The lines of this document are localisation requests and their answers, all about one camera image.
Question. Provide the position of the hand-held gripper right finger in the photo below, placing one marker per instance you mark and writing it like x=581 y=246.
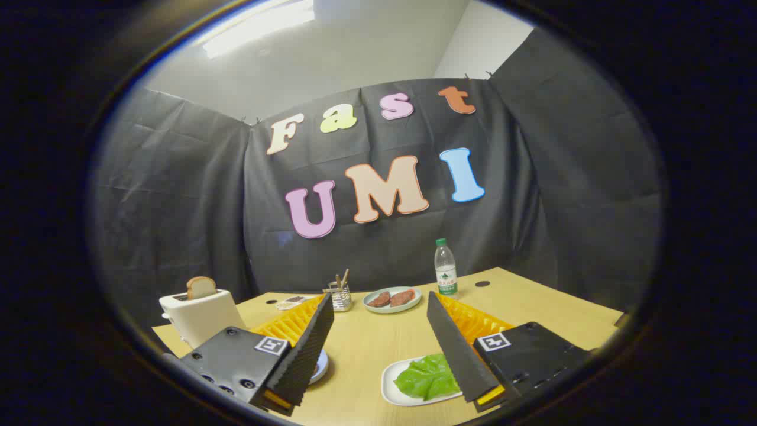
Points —
x=458 y=349

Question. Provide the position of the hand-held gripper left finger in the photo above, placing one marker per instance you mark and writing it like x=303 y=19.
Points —
x=307 y=349

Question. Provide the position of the white round plate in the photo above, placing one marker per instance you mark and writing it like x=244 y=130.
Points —
x=320 y=365

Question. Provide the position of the green lettuce leaf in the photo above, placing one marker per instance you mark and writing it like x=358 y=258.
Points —
x=426 y=378

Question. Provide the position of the small flat card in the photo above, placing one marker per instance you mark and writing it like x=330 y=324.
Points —
x=291 y=303

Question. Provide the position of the metal mesh utensil holder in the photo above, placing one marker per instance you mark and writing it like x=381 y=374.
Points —
x=340 y=300

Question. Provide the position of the brown meat patty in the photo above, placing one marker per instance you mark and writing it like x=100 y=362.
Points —
x=379 y=299
x=403 y=297

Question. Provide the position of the pale green plate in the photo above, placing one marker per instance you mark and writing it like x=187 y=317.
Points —
x=372 y=309

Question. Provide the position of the white rectangular plate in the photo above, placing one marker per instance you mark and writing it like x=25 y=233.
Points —
x=388 y=384

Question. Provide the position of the wooden utensils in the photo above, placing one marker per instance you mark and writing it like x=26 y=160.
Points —
x=343 y=278

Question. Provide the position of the clear water bottle green cap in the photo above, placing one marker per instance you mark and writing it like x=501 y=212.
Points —
x=446 y=266

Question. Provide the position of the white toaster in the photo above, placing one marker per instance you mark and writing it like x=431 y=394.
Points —
x=201 y=319

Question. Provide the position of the bread slice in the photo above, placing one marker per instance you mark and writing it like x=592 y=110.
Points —
x=201 y=288

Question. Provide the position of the black backdrop cloth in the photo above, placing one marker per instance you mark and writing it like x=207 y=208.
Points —
x=177 y=207

